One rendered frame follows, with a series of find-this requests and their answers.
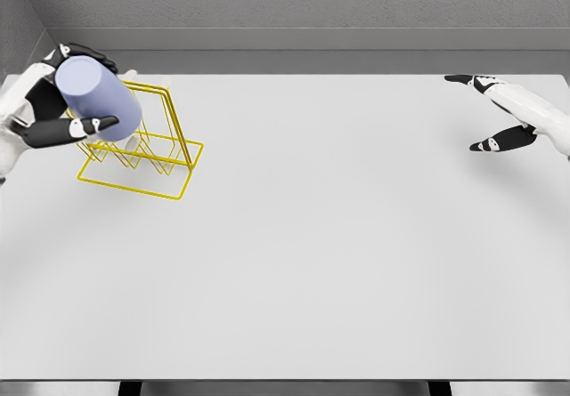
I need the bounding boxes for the lavender cup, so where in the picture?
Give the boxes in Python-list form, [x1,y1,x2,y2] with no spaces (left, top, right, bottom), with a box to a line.
[54,55,143,142]

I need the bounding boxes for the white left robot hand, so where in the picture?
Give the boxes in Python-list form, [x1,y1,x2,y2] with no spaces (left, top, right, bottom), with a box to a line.
[0,42,120,150]

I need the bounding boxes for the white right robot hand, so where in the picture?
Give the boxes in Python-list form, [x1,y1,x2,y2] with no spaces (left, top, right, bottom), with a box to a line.
[444,73,560,153]

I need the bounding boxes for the yellow wire cup holder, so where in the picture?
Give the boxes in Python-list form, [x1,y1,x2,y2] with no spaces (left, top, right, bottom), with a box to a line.
[64,69,206,203]

